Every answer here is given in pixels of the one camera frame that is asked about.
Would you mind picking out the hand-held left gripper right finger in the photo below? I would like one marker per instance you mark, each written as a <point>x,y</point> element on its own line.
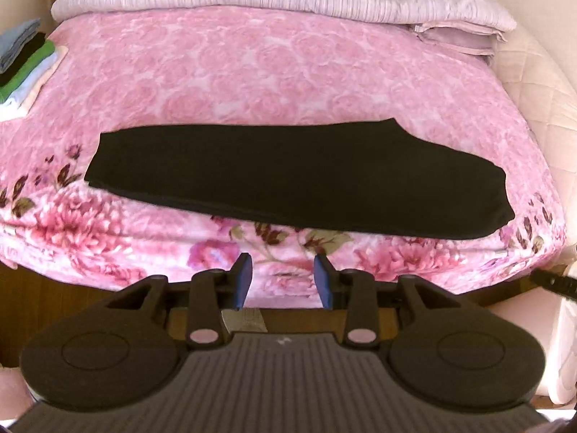
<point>322,282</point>

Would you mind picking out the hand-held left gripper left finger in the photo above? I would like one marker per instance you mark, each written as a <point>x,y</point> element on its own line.
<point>244,279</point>

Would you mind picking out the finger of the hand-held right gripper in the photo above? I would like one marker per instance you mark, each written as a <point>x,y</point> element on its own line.
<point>554,283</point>

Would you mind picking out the black garment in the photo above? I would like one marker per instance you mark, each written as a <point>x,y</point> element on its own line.
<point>20,65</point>
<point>293,176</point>

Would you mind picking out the pale pink white object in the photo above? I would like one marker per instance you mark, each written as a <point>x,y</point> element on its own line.
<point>541,324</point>

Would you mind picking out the white quilted mattress cover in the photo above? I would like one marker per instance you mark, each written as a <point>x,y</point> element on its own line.
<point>536,81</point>

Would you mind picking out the pink floral blanket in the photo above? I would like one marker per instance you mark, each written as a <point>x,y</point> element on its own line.
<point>270,67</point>

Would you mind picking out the lilac folded pillowcase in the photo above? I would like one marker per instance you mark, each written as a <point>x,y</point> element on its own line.
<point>455,38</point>

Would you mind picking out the cream folded garment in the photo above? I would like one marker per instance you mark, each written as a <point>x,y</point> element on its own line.
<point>50,74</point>

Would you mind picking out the light blue folded garment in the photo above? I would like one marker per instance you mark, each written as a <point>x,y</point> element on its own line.
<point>40,75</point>

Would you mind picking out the green knit sweater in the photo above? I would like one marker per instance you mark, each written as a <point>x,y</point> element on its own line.
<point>27,74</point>

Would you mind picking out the black folded garment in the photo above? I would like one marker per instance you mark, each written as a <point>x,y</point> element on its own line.
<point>20,65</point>

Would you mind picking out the blue-grey folded garment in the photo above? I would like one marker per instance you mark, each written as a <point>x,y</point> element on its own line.
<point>18,43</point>

